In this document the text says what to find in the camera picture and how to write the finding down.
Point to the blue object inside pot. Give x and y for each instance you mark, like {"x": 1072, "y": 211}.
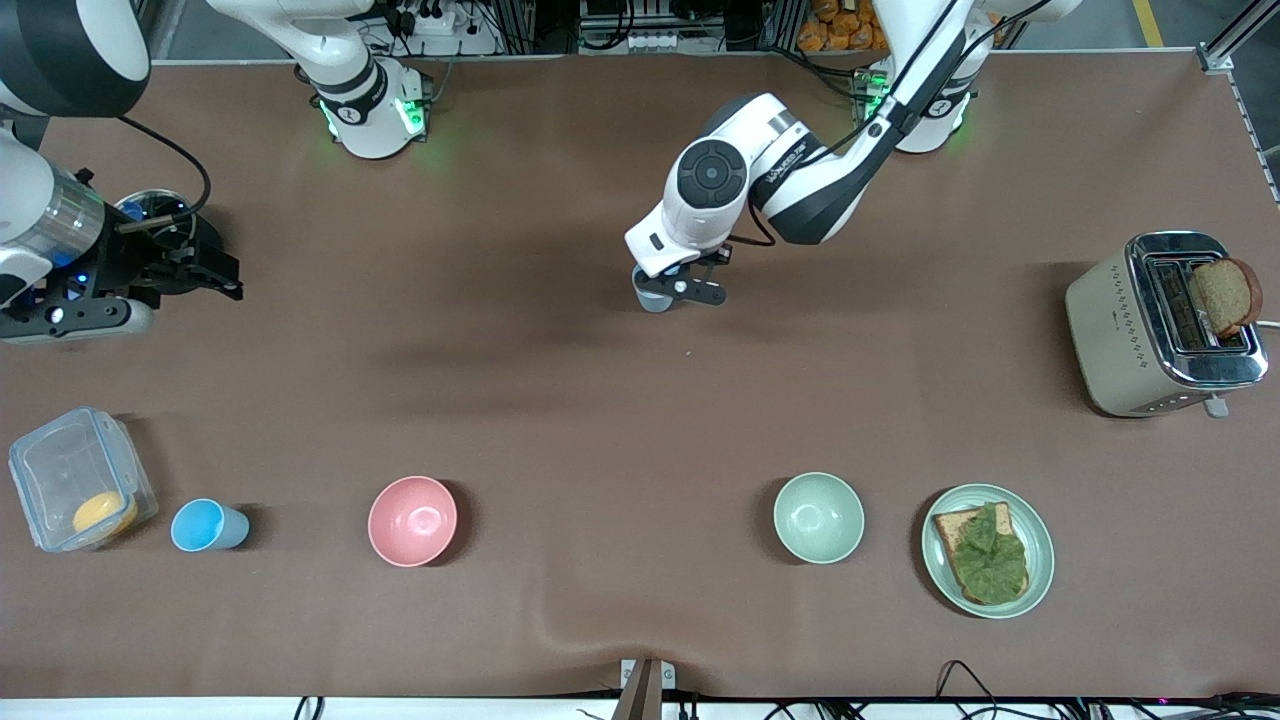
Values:
{"x": 133, "y": 212}

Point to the yellow round food piece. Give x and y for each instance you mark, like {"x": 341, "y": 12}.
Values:
{"x": 105, "y": 513}

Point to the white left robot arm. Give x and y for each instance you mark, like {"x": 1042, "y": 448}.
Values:
{"x": 800, "y": 190}

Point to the brown bread slice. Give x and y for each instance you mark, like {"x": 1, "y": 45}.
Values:
{"x": 1225, "y": 297}

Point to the pale green plate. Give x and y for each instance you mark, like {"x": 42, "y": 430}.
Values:
{"x": 1040, "y": 545}

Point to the green lettuce leaf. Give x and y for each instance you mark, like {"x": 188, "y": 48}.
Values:
{"x": 990, "y": 560}

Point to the aluminium frame profile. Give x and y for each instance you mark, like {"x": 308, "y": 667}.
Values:
{"x": 1214, "y": 57}

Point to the blue plastic cup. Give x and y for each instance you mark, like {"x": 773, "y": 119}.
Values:
{"x": 205, "y": 526}
{"x": 650, "y": 298}

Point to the brown toast slice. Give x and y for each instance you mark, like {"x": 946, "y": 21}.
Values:
{"x": 945, "y": 530}

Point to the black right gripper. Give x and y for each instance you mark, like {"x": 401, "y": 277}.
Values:
{"x": 150, "y": 262}

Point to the pale green bowl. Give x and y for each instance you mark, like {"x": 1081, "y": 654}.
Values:
{"x": 818, "y": 518}

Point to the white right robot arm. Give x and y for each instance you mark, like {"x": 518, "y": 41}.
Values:
{"x": 365, "y": 120}

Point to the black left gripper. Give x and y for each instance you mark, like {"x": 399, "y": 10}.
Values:
{"x": 713, "y": 259}

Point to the orange snack packets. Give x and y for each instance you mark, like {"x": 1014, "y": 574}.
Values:
{"x": 850, "y": 30}

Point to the beige chrome toaster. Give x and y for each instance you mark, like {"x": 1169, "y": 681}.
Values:
{"x": 1115, "y": 330}

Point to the metal table edge bracket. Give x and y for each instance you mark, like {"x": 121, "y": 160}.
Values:
{"x": 648, "y": 685}

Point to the white power strip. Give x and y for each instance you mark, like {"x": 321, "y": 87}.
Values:
{"x": 430, "y": 18}

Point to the pink bowl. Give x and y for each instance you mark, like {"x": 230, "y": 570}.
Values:
{"x": 412, "y": 520}

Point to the clear plastic food container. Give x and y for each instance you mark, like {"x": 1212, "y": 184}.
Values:
{"x": 60, "y": 470}

